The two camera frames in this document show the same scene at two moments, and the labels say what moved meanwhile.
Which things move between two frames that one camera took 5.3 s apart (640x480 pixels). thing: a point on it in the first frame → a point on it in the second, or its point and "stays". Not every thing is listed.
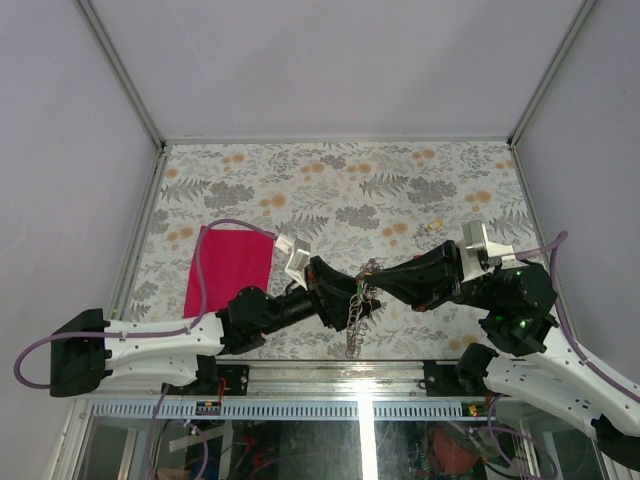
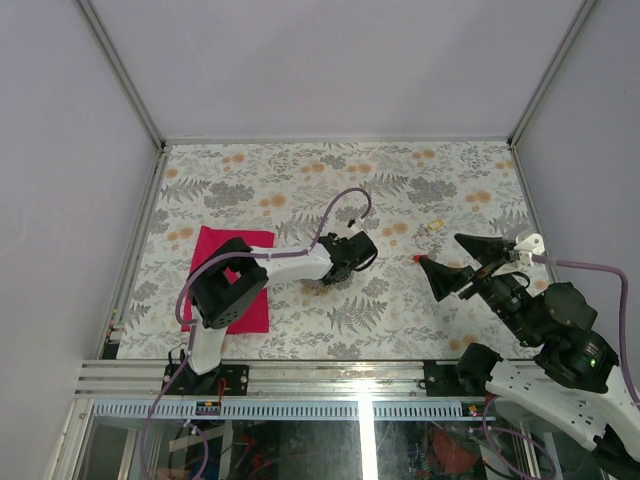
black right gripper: [426, 280] → [488, 250]
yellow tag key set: [436, 224] stays
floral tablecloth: [358, 205] stays
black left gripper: [332, 304] → [335, 238]
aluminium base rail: [298, 379] stays
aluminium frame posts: [105, 36] stays
